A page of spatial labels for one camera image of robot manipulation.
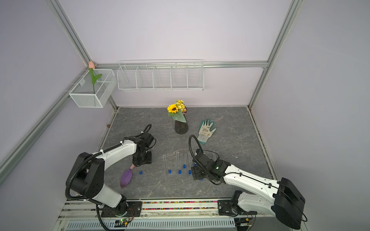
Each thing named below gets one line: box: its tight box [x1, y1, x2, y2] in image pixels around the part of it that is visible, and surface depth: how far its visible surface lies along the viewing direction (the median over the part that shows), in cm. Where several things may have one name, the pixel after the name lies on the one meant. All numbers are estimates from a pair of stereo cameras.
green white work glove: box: [197, 118, 217, 145], surface depth 107 cm
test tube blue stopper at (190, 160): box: [187, 152, 193, 168], surface depth 91 cm
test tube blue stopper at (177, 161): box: [175, 151, 180, 173], surface depth 91 cm
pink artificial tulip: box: [88, 61, 103, 94], surface depth 92 cm
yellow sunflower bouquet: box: [166, 99, 187, 123], surface depth 88 cm
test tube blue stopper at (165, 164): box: [162, 154, 169, 175], surface depth 91 cm
